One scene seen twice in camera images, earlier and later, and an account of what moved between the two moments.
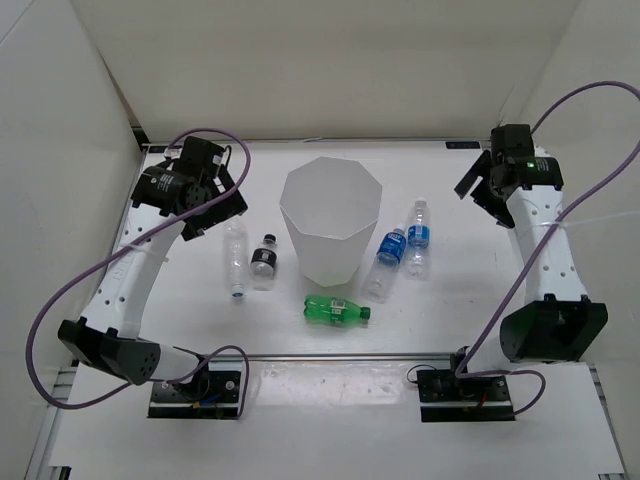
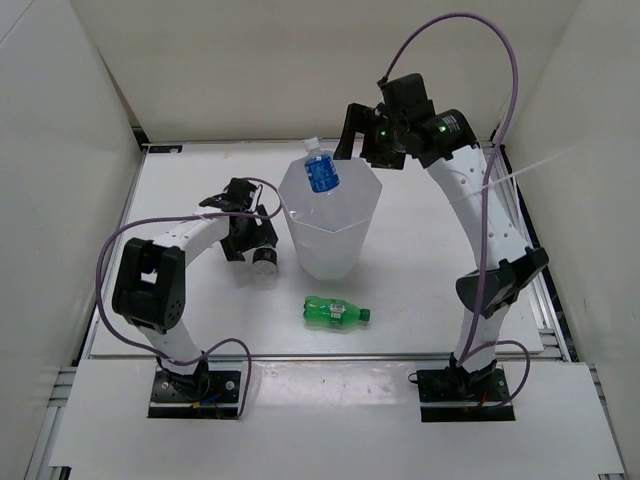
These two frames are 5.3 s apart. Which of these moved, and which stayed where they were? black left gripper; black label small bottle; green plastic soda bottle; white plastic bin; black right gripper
Moved: black right gripper; black left gripper
Stayed: green plastic soda bottle; black label small bottle; white plastic bin
